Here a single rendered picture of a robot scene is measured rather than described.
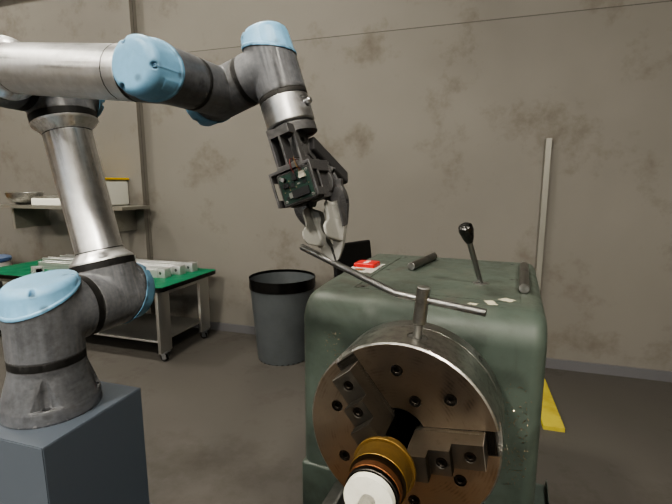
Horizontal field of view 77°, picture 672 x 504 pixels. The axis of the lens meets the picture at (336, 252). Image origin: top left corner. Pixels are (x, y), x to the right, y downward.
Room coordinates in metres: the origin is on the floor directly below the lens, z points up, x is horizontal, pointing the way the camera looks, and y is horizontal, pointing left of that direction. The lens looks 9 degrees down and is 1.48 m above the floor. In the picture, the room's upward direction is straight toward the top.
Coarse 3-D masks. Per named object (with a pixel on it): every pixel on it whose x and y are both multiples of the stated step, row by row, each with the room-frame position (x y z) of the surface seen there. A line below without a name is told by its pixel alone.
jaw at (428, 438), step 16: (416, 432) 0.60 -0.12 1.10; (432, 432) 0.59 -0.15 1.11; (448, 432) 0.59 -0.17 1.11; (464, 432) 0.58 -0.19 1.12; (480, 432) 0.58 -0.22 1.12; (496, 432) 0.59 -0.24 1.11; (416, 448) 0.56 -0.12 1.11; (432, 448) 0.55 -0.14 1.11; (448, 448) 0.55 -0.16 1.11; (464, 448) 0.55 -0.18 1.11; (480, 448) 0.54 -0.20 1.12; (496, 448) 0.57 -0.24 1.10; (416, 464) 0.54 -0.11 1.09; (432, 464) 0.55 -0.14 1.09; (448, 464) 0.54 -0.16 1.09; (464, 464) 0.55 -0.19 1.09; (480, 464) 0.54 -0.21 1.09; (416, 480) 0.54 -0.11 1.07
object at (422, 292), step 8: (424, 288) 0.65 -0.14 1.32; (416, 296) 0.66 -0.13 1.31; (424, 296) 0.65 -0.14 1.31; (416, 304) 0.66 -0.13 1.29; (424, 304) 0.65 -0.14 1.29; (416, 312) 0.66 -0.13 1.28; (424, 312) 0.65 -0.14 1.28; (416, 320) 0.66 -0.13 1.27; (424, 320) 0.65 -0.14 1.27; (416, 328) 0.66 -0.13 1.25; (416, 336) 0.66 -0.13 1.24
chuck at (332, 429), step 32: (384, 352) 0.64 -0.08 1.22; (416, 352) 0.62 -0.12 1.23; (448, 352) 0.63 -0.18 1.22; (320, 384) 0.68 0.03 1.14; (384, 384) 0.64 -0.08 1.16; (416, 384) 0.62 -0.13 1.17; (448, 384) 0.60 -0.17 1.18; (480, 384) 0.60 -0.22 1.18; (320, 416) 0.68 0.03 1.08; (416, 416) 0.62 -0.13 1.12; (448, 416) 0.60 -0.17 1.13; (480, 416) 0.58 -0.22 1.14; (320, 448) 0.68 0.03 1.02; (352, 448) 0.66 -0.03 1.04; (448, 480) 0.60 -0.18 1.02; (480, 480) 0.58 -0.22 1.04
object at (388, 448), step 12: (360, 444) 0.56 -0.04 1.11; (372, 444) 0.55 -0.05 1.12; (384, 444) 0.54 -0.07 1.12; (396, 444) 0.54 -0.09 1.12; (360, 456) 0.53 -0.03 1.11; (372, 456) 0.53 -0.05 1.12; (384, 456) 0.52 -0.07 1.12; (396, 456) 0.53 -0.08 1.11; (408, 456) 0.54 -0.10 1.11; (360, 468) 0.51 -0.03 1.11; (372, 468) 0.50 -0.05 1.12; (384, 468) 0.50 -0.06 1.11; (396, 468) 0.51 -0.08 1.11; (408, 468) 0.53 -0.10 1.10; (396, 480) 0.50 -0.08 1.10; (408, 480) 0.52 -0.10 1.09; (396, 492) 0.49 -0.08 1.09; (408, 492) 0.54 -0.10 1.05
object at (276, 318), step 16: (272, 272) 3.77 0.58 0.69; (288, 272) 3.80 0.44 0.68; (304, 272) 3.74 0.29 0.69; (256, 288) 3.30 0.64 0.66; (272, 288) 3.23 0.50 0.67; (288, 288) 3.24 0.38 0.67; (304, 288) 3.32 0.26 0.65; (256, 304) 3.33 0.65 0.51; (272, 304) 3.25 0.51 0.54; (288, 304) 3.26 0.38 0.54; (304, 304) 3.34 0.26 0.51; (256, 320) 3.36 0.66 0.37; (272, 320) 3.26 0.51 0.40; (288, 320) 3.27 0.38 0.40; (256, 336) 3.41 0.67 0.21; (272, 336) 3.27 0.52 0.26; (288, 336) 3.28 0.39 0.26; (304, 336) 3.37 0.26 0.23; (272, 352) 3.29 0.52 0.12; (288, 352) 3.29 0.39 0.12; (304, 352) 3.39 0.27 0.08
